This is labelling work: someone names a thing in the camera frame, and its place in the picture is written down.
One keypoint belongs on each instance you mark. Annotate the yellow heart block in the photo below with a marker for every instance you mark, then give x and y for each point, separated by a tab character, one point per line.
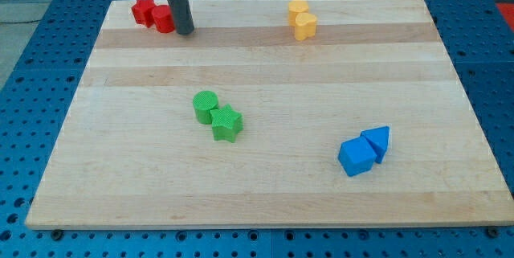
305	26

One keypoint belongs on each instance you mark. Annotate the green star block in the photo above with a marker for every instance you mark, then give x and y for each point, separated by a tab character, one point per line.
226	123

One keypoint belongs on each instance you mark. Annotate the blue cube block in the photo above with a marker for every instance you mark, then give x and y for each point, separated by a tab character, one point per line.
356	156

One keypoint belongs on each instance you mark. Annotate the yellow hexagon block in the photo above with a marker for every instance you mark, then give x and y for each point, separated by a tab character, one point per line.
296	7

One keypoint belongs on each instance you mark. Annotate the red cylinder block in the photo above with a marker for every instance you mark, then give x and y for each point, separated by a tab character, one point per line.
163	19

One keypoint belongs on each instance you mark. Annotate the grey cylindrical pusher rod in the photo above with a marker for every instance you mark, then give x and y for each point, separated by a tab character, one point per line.
178	5

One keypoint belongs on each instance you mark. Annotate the blue triangle block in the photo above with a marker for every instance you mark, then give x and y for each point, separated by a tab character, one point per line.
378	138

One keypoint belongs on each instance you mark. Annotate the light wooden board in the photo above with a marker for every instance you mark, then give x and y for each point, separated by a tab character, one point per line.
132	155

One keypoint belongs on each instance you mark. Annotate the red star block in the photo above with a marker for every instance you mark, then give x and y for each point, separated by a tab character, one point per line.
143	12

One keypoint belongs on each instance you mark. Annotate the green cylinder block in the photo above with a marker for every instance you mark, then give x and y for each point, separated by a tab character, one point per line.
203	103

